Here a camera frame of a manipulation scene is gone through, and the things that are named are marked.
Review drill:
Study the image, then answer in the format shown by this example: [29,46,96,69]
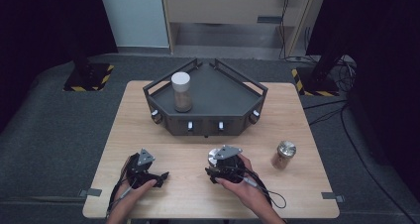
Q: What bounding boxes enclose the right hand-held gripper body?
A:
[211,145,247,184]

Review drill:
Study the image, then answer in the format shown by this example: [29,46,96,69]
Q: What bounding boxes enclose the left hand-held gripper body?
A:
[126,148,157,189]

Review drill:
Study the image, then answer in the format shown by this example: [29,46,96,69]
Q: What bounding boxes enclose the silver-lidded jar brown contents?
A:
[270,140,297,170]

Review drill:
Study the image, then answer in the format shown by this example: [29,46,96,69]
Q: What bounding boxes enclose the black corner rack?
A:
[142,57,269,139]

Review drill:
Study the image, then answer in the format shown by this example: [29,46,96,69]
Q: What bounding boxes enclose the white-lidded spice jar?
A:
[170,70,193,113]

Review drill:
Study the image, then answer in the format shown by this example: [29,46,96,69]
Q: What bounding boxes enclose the person's right hand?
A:
[215,154,270,210]

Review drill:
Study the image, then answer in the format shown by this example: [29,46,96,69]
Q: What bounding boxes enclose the person's left hand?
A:
[112,156,158,215]

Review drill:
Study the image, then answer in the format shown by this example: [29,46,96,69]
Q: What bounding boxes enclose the grey tape strip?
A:
[321,191,346,203]
[78,187,103,198]

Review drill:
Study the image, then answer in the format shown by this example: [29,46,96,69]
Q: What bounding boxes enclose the black stand with striped base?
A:
[290,52,345,98]
[62,35,116,93]

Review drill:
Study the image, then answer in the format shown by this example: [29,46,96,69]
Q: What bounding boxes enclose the white panel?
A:
[97,0,170,49]

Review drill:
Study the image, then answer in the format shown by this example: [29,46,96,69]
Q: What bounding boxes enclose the black curtain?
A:
[305,0,420,193]
[0,0,119,133]

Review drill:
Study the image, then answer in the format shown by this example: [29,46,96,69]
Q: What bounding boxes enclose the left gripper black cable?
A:
[106,170,138,218]

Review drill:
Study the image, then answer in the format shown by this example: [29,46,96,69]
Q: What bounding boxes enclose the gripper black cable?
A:
[106,170,138,218]
[237,166,287,209]

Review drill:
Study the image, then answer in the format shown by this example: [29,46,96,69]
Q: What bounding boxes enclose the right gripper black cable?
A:
[237,166,287,209]

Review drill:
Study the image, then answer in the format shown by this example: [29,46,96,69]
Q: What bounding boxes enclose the black floor cable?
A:
[302,98,420,224]

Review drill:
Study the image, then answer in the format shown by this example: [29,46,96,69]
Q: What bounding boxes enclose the bundle of black cables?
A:
[330,55,359,93]

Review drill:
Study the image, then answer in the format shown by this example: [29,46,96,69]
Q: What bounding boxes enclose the black socket cable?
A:
[278,0,291,60]

